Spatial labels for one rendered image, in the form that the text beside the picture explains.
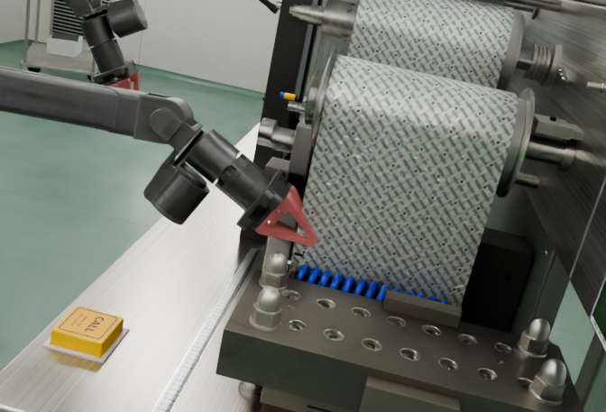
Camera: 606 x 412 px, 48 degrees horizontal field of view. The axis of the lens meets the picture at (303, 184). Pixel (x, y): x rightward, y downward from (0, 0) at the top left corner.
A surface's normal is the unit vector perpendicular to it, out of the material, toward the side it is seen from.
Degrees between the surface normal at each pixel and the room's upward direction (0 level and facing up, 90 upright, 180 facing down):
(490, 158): 90
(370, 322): 0
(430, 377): 0
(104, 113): 84
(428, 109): 65
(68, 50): 90
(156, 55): 90
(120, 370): 0
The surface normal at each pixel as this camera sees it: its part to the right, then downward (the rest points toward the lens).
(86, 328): 0.19, -0.93
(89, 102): -0.06, 0.10
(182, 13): -0.16, 0.29
